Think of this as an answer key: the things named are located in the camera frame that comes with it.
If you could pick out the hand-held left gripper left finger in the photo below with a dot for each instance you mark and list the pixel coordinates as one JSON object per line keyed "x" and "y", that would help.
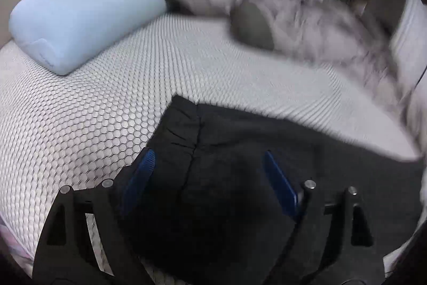
{"x": 144, "y": 171}

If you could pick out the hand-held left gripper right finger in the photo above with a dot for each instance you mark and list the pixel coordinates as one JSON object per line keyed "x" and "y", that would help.
{"x": 279, "y": 183}

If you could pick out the light blue pillow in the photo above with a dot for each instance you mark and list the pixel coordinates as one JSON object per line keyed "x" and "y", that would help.
{"x": 83, "y": 14}

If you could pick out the white honeycomb mattress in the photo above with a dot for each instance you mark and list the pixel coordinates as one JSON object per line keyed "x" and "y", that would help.
{"x": 133, "y": 88}

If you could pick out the black pants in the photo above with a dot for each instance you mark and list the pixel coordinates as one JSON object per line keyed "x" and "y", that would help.
{"x": 230, "y": 205}

